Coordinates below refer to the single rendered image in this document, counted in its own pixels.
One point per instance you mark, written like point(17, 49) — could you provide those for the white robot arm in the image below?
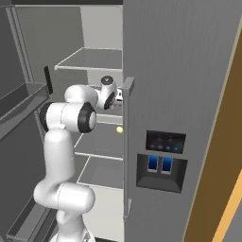
point(60, 151)

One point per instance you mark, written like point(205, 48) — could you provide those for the grey fridge door with dispenser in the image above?
point(176, 94)

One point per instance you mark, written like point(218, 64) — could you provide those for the open grey fridge door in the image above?
point(19, 104)

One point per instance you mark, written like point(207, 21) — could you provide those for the small yellow round food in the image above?
point(119, 129)

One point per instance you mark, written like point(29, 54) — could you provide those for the brown wooden cabinet panel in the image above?
point(220, 164)

